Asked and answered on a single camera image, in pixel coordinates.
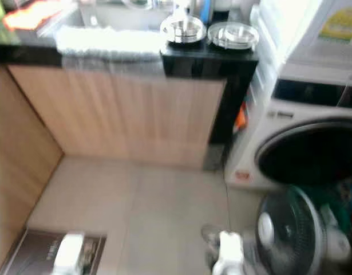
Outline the clear bubble wrap sheet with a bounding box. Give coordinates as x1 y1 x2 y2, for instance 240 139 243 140
56 26 168 78

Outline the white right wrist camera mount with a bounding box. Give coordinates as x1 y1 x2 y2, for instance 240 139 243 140
211 230 245 275

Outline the white ribbed appliance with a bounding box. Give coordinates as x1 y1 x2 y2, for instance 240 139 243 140
250 0 352 78

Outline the small steel bowl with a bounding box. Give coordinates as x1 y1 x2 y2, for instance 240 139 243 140
224 25 257 45

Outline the orange cleaning cloth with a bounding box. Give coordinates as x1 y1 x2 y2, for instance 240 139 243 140
3 0 65 30

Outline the wooden sink cabinet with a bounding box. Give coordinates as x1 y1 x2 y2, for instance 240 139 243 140
7 63 227 170

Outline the steel plate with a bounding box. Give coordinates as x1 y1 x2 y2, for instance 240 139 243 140
208 22 260 51

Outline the small orange object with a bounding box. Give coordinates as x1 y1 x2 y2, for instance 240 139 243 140
236 106 248 131

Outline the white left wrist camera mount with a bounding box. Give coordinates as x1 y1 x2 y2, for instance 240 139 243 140
53 231 86 275

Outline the wide steel basin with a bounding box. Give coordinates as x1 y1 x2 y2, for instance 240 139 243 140
160 20 208 45

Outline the dark brown box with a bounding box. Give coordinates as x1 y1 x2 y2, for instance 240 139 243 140
0 229 106 275

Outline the white washing machine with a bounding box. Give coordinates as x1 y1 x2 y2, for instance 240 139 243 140
224 77 352 193

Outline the stainless steel sink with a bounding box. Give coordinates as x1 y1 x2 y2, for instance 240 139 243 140
64 3 171 32

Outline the green plastic basin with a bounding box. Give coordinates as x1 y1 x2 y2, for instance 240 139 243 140
307 183 352 230

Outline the wooden side cabinet panel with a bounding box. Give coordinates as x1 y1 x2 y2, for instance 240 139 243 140
0 66 65 270

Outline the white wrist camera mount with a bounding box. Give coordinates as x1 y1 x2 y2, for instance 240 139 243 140
211 230 245 275
53 231 86 275

